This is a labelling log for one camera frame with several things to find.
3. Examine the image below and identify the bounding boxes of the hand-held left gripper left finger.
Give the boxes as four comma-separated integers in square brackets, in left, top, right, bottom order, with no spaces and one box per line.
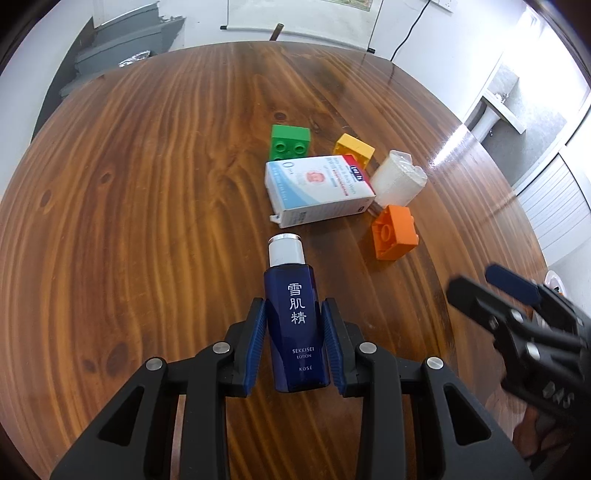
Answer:
[48,298,269,480]

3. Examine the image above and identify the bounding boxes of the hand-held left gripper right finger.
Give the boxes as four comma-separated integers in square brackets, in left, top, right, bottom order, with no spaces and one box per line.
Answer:
[321,298,534,480]

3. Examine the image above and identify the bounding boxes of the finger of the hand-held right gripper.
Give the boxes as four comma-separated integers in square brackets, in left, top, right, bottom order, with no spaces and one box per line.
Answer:
[485,263,544,306]
[447,276,581,352]

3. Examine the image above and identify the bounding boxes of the dark blue lotion bottle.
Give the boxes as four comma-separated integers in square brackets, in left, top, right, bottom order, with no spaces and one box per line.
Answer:
[263,233,331,394]

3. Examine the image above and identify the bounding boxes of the white slatted cabinet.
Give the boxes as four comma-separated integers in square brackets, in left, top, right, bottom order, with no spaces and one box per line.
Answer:
[512,152,591,266]

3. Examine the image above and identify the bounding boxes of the orange toy building block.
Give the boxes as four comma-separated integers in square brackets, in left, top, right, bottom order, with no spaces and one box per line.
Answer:
[372,205,419,260]

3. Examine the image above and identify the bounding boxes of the translucent white plastic cup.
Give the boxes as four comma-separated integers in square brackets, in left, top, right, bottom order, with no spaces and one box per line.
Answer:
[370,149,428,208]

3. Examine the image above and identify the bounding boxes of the white medicine box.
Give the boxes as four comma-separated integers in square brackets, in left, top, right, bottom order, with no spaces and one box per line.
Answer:
[264,155,377,229]

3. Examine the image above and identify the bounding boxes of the yellow toy building block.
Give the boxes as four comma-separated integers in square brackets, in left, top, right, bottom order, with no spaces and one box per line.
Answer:
[332,133,376,171]

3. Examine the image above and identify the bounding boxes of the green toy building block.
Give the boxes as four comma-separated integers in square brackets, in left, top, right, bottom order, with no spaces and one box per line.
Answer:
[269,124,311,162]

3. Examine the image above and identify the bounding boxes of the crumpled silver foil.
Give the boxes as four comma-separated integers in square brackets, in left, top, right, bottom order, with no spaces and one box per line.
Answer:
[119,50,153,69]

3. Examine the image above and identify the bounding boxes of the grey stairs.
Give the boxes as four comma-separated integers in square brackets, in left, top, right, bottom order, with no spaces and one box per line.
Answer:
[59,0,185,97]

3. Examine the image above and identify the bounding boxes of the white pedestal sink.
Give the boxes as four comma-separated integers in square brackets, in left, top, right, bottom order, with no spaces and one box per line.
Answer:
[473,90,527,141]

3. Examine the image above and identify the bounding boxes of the black power cable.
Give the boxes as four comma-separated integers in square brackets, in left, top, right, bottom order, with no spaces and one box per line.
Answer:
[390,0,432,62]

